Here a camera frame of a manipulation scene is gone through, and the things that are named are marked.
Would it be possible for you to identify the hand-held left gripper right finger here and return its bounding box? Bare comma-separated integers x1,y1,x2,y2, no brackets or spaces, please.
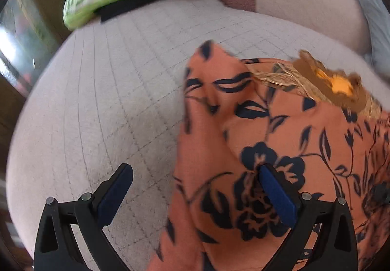
258,164,358,271

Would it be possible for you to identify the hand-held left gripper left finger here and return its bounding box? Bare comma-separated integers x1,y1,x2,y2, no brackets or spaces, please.
33,163,135,271

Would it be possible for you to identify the orange floral garment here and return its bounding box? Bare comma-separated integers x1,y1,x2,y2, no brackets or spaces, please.
148,40,390,271

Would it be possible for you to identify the black flat item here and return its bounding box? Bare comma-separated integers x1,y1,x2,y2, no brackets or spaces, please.
99,0,220,23

